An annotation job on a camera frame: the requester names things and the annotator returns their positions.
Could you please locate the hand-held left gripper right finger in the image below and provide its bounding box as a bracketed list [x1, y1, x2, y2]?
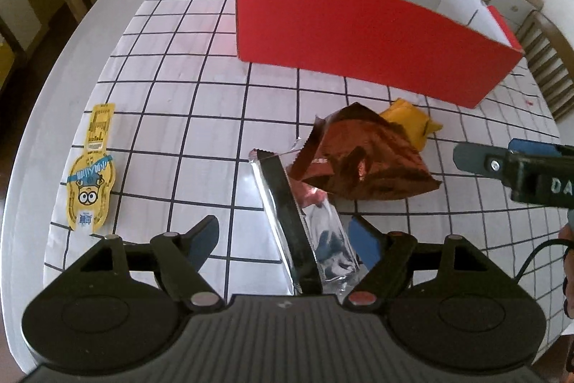
[343, 215, 498, 308]

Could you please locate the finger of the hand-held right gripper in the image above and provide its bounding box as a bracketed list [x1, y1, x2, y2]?
[508, 138, 574, 158]
[452, 142, 512, 178]

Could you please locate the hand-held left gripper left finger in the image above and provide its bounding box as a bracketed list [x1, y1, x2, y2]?
[78, 215, 225, 313]

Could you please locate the silver foil snack packet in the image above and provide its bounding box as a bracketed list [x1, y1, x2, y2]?
[248, 148, 362, 298]

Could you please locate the brown foil snack bag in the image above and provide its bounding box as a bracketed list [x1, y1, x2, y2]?
[287, 102, 443, 202]

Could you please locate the red cardboard box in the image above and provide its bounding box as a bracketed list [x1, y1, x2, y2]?
[235, 0, 525, 110]

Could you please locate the person's right hand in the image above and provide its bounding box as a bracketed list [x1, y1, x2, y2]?
[558, 226, 574, 319]

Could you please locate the wooden slatted chair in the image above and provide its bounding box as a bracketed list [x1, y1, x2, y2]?
[516, 10, 574, 123]

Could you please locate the yellow cartoon snack packet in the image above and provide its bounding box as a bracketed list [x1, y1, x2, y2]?
[67, 102, 117, 234]

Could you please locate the white checked tablecloth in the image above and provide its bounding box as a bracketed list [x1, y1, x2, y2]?
[42, 0, 564, 337]

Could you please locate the black cable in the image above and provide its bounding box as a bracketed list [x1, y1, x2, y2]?
[515, 238, 568, 283]

